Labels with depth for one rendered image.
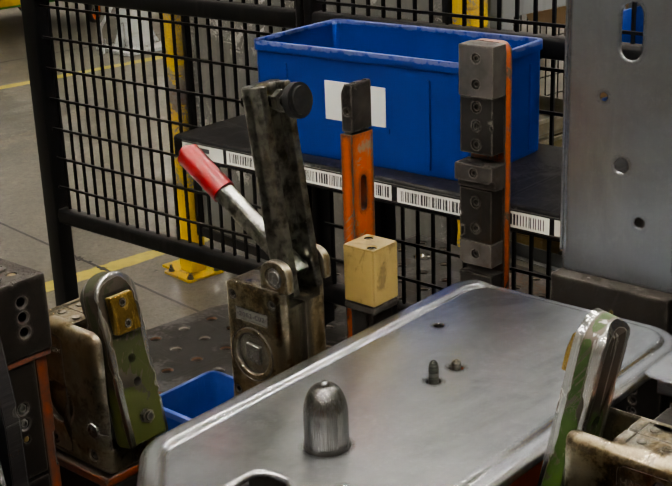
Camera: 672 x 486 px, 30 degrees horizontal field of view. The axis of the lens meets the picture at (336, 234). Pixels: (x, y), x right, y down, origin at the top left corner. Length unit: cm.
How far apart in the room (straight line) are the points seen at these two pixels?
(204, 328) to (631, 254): 85
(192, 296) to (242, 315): 280
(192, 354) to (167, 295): 212
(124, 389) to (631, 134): 49
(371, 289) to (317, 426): 23
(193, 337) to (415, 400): 91
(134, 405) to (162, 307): 286
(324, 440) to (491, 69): 48
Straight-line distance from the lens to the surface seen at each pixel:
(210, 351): 177
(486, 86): 123
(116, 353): 92
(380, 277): 107
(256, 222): 105
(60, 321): 95
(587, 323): 79
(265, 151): 100
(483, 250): 128
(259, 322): 104
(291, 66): 147
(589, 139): 115
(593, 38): 113
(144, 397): 94
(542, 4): 319
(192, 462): 88
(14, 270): 92
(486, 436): 90
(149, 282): 400
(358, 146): 108
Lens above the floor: 143
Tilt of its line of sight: 19 degrees down
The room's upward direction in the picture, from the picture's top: 2 degrees counter-clockwise
